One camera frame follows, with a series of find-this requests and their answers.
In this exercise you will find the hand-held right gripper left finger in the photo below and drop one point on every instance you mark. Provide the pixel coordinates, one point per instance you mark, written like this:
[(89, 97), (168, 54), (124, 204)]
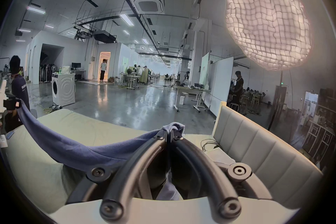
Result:
[(131, 170)]

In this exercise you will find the white stool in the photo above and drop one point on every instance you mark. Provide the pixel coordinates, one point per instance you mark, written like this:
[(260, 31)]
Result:
[(233, 105)]

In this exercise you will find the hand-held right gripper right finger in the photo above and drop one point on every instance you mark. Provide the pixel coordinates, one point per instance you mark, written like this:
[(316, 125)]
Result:
[(202, 173)]

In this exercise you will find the row of tables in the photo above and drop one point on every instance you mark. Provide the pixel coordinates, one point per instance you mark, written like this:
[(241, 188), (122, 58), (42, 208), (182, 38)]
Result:
[(131, 78)]

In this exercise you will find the white table on wheels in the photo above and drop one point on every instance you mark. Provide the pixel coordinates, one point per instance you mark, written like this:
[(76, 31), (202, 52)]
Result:
[(193, 89)]

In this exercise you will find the dark blue shirt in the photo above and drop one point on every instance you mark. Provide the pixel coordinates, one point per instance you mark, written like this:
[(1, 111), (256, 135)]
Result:
[(78, 149)]

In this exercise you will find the bed with pale green sheet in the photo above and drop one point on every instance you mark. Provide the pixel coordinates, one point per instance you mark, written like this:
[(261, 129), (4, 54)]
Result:
[(39, 165)]

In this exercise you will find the standing fan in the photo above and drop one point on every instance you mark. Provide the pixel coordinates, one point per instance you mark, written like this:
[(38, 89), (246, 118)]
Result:
[(53, 68)]

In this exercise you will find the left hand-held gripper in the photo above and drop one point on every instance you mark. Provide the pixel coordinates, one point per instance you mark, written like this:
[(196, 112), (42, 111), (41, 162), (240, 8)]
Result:
[(11, 104)]

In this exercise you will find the group of people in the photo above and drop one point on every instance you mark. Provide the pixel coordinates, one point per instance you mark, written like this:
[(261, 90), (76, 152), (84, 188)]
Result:
[(252, 93)]

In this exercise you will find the desk with monitor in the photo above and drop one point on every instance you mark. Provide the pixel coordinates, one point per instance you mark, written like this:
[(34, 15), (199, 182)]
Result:
[(76, 66)]

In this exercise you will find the white washing machine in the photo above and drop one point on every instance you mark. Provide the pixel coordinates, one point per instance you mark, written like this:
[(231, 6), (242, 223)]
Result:
[(64, 89)]

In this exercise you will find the beige padded headboard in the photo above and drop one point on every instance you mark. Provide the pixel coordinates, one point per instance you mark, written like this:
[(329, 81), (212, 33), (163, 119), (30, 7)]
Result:
[(262, 149)]

